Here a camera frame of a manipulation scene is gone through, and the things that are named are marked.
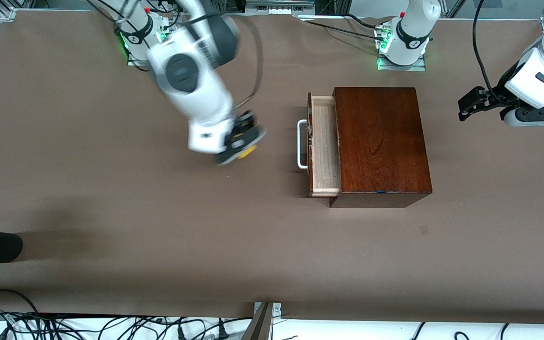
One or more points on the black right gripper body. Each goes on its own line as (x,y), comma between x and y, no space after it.
(244,128)

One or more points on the yellow wooden block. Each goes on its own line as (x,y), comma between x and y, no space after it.
(249,152)

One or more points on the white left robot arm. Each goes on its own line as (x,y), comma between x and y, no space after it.
(413,23)

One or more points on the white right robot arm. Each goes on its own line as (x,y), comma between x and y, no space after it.
(196,94)

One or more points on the dark brown wooden box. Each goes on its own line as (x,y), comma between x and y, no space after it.
(385,141)

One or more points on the brown paper table cover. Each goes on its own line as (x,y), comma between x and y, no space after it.
(253,236)

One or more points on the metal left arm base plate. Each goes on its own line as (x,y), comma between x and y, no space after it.
(402,67)

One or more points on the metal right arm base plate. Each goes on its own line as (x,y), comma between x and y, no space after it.
(136,63)

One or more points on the silver aluminium rail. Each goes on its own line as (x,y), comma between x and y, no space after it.
(279,5)

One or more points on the small metal table bracket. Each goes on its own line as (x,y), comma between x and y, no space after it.
(276,309)

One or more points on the dark metal post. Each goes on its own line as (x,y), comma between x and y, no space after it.
(258,326)

